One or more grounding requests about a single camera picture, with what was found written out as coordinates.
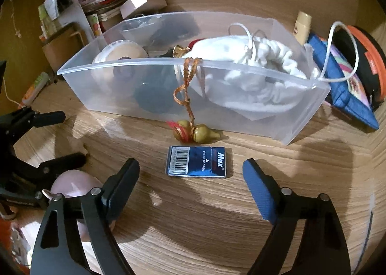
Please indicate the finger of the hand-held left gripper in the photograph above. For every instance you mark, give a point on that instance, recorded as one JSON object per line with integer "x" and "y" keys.
{"x": 60, "y": 163}
{"x": 45, "y": 118}

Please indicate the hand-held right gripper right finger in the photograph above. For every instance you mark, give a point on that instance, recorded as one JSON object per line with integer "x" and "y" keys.
{"x": 262, "y": 193}

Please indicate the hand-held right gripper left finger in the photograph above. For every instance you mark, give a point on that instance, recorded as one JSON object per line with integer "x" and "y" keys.
{"x": 119, "y": 190}

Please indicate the pink egg-shaped object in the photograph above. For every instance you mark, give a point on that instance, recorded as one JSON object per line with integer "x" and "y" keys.
{"x": 72, "y": 184}

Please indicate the blue staple box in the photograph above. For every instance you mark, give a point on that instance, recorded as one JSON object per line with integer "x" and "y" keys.
{"x": 196, "y": 162}

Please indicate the translucent plastic storage box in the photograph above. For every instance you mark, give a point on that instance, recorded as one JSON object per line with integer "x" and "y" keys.
{"x": 298, "y": 112}

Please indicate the cream tape roll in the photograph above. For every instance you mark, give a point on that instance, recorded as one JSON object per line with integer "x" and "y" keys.
{"x": 120, "y": 52}

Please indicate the red velvet pouch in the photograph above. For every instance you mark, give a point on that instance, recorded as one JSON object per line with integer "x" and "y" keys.
{"x": 197, "y": 42}

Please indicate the wooden desktop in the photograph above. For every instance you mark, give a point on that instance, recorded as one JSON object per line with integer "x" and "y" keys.
{"x": 193, "y": 220}

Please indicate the green orange packet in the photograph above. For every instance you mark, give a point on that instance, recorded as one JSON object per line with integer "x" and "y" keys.
{"x": 37, "y": 88}

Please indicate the brown cardboard box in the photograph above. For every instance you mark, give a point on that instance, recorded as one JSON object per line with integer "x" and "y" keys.
{"x": 60, "y": 49}

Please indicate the green printed box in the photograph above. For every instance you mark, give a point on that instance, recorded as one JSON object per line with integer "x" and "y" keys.
{"x": 45, "y": 20}

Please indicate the black round object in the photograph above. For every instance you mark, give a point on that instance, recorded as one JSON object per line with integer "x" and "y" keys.
{"x": 153, "y": 94}

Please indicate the blue zipper pouch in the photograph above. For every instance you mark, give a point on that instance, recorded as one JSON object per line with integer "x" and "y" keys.
{"x": 352, "y": 106}

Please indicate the clear plastic bowl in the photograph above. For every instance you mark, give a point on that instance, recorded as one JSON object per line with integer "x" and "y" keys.
{"x": 135, "y": 29}

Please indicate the pink and white box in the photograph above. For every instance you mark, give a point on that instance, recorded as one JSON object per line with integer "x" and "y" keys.
{"x": 134, "y": 2}

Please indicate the dark object in box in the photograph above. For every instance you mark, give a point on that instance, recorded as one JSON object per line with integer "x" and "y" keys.
{"x": 178, "y": 29}

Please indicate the cream lip balm tube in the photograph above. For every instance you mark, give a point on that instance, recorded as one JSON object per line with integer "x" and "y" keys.
{"x": 302, "y": 26}

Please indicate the black orange round case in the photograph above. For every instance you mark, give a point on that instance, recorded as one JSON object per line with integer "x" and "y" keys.
{"x": 374, "y": 52}

